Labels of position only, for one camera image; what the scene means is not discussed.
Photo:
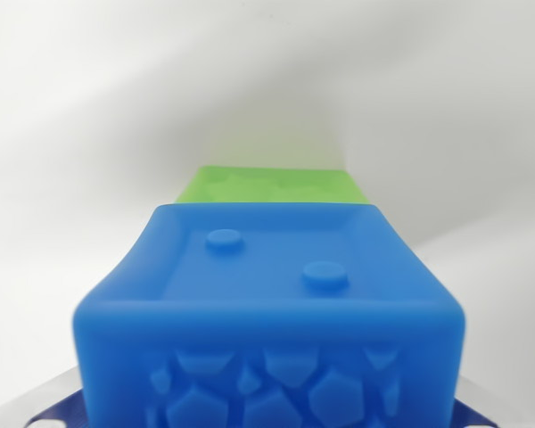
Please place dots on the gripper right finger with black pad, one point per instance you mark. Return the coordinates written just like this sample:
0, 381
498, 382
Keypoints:
472, 410

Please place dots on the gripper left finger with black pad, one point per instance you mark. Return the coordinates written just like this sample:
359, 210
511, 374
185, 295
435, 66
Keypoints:
62, 408

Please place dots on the blue rubber cube white logo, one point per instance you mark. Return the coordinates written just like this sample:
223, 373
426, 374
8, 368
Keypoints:
267, 312

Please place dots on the green rubber cube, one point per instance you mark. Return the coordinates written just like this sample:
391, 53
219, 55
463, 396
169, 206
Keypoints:
267, 185

